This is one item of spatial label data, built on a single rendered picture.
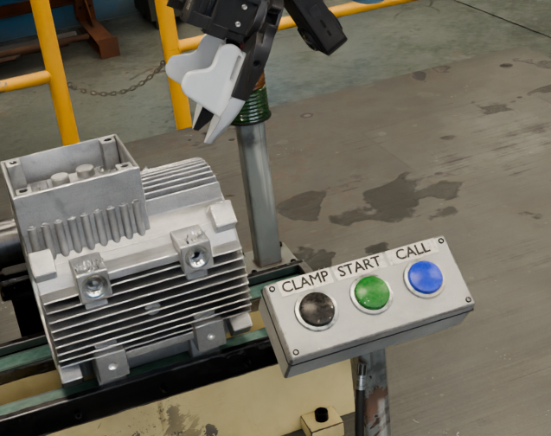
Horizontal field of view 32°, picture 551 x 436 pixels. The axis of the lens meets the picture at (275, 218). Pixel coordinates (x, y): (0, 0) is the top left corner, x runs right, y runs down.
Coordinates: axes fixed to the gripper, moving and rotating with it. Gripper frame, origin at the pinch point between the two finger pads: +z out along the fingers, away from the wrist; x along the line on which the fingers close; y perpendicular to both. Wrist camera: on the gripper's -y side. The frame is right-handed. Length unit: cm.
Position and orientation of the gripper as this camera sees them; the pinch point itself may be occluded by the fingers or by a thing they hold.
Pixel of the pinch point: (213, 125)
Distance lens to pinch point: 91.7
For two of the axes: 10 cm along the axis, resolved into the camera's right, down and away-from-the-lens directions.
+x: 3.4, 4.0, -8.5
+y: -8.6, -2.3, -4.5
